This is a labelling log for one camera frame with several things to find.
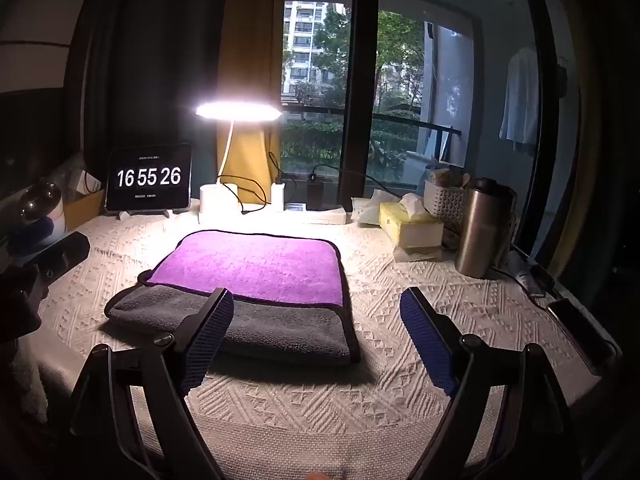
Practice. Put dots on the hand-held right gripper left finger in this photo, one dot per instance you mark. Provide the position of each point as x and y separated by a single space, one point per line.
210 340

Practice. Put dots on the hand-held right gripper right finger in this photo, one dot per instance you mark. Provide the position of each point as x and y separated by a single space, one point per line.
429 345

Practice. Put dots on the grey towel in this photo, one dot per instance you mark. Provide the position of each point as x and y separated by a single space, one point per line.
285 330

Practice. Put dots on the purple towel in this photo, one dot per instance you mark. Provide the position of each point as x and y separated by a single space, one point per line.
255 267

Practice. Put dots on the glass ball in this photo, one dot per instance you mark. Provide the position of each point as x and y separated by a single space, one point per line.
40 202

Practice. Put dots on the cardboard box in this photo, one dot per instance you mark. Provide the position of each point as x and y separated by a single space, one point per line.
85 210

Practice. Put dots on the white tablet stand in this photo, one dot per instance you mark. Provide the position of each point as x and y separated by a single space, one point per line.
122 215

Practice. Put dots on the yellow tissue box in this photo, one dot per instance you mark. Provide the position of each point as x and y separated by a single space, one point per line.
407 225

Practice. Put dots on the white textured tablecloth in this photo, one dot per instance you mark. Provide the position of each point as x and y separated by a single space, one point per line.
310 410

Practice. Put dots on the stainless steel thermos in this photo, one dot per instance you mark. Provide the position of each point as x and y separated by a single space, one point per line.
482 230

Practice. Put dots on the white plastic basket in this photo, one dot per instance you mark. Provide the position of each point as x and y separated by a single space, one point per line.
447 202

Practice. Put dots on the white tissue pack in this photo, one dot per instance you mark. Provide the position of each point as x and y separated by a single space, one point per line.
367 207

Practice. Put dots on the black smartphone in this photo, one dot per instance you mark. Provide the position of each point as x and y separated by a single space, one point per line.
580 335

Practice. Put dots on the tablet clock display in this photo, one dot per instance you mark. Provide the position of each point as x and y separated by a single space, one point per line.
149 177

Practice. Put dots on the white charger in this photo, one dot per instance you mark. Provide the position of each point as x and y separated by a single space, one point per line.
278 196

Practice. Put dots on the flat white box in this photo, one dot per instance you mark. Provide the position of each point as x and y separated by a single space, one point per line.
325 216

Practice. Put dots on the black power adapter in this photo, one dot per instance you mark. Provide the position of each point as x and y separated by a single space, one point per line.
315 191

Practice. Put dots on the balcony railing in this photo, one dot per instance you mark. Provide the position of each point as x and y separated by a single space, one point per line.
400 120

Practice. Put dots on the white desk lamp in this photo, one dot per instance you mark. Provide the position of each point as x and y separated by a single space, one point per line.
237 110

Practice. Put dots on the dark curtain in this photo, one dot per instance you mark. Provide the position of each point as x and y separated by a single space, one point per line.
150 60

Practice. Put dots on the white hanging shirt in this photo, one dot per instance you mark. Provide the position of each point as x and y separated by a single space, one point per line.
520 100

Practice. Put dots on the yellow curtain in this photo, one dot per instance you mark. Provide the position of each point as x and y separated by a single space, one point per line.
250 50

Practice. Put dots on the white round camera device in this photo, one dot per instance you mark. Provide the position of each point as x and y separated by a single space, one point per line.
57 220

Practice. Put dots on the dark window frame post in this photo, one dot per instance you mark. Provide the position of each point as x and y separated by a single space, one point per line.
359 85

